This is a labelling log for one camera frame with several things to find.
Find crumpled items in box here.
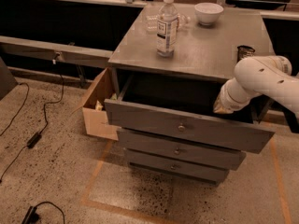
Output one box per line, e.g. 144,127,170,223
95,93,117,111

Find cardboard box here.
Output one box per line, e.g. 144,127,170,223
74,68,118,141

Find black power adapter with cable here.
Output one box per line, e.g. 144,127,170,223
0,71,64,183

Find grey drawer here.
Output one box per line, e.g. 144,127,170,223
105,73,274,153
125,149,229,183
118,129,246,170

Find grey drawer cabinet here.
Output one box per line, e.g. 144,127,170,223
105,5,274,183

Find grey top drawer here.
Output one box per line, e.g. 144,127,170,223
105,73,274,153

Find grey bottom drawer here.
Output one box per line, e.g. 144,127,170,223
125,149,229,183

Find black snack bar packet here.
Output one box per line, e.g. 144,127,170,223
237,45,255,61

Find clear plastic water bottle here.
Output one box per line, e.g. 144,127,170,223
156,0,178,57

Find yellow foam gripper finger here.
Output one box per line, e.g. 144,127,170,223
213,98,233,114

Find grey middle drawer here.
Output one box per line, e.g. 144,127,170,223
118,129,246,170

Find clear plastic cup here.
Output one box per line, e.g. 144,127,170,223
146,15,157,32

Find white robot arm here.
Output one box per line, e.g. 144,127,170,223
213,56,299,118

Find white ceramic bowl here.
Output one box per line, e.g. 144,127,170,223
194,3,224,25

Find black plug with cable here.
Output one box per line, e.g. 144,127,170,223
21,201,65,224

